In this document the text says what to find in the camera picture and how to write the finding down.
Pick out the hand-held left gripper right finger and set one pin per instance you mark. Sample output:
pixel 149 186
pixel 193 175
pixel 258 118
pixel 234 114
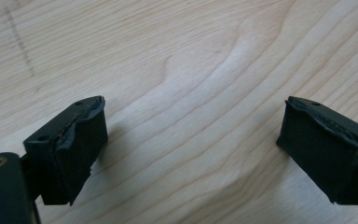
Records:
pixel 323 155

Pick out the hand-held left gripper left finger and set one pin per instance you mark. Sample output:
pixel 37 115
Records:
pixel 74 149

